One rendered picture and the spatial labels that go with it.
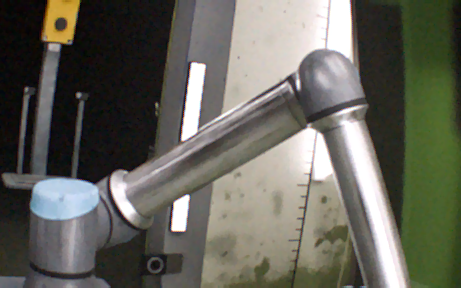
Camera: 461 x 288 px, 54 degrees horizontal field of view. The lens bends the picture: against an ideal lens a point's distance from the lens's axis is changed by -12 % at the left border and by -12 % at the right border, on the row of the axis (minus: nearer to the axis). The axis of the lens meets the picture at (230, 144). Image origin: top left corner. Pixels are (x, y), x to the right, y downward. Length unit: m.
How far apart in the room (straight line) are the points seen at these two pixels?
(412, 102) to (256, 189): 0.73
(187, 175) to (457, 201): 1.12
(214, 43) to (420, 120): 0.84
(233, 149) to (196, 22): 0.95
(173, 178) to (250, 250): 1.11
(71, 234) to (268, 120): 0.45
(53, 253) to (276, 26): 1.41
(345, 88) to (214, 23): 1.14
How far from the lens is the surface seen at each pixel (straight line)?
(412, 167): 1.97
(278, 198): 2.16
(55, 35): 1.86
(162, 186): 1.08
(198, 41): 1.90
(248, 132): 1.01
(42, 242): 1.03
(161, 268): 1.93
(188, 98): 1.85
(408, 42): 1.91
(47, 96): 1.91
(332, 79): 0.86
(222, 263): 2.08
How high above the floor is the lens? 1.09
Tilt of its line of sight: 3 degrees down
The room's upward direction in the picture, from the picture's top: 7 degrees clockwise
